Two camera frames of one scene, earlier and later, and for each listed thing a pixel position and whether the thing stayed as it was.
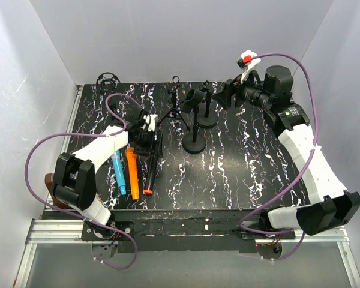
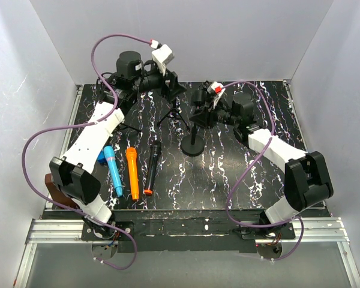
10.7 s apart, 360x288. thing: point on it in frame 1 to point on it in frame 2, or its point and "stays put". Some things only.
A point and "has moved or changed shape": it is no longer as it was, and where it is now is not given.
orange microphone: x=133 y=172 stays put
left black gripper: x=147 y=149 to x=174 y=89
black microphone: x=156 y=151 stays put
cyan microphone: x=116 y=158 has moved or changed shape
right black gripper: x=230 y=87 to x=206 y=117
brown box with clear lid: x=48 y=182 stays put
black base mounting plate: x=177 y=230 stays put
